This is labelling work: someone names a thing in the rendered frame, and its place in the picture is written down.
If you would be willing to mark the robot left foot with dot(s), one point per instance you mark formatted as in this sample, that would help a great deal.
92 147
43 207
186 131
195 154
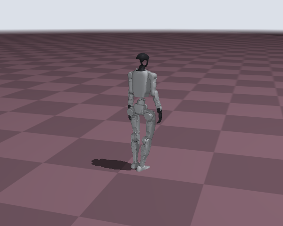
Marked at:
133 165

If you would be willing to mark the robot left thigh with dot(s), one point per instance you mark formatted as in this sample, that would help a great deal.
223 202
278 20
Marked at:
135 122

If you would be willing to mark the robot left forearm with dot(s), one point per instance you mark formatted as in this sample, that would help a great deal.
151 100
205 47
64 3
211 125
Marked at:
130 99

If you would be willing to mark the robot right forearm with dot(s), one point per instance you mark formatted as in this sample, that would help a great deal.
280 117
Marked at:
157 101

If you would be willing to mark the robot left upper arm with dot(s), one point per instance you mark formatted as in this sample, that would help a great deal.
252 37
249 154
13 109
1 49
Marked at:
130 82

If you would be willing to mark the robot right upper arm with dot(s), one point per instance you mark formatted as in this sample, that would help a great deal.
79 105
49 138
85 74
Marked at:
153 84

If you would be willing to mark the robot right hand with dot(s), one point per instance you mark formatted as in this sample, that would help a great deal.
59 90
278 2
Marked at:
159 115

